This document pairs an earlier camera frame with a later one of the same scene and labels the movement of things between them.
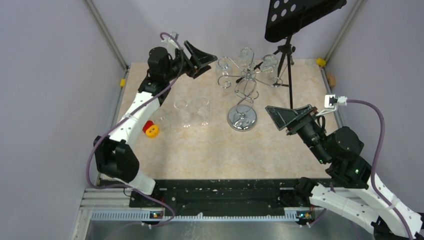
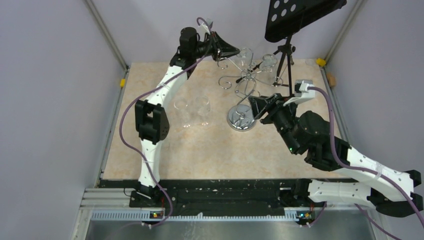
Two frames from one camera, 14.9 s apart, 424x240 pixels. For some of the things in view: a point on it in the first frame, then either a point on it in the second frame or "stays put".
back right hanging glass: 268,63 stays put
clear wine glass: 203,108 stays put
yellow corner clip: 320,61 stays put
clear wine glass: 182,105 stays put
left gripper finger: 198,57 → 222,46
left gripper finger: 201,70 → 227,54
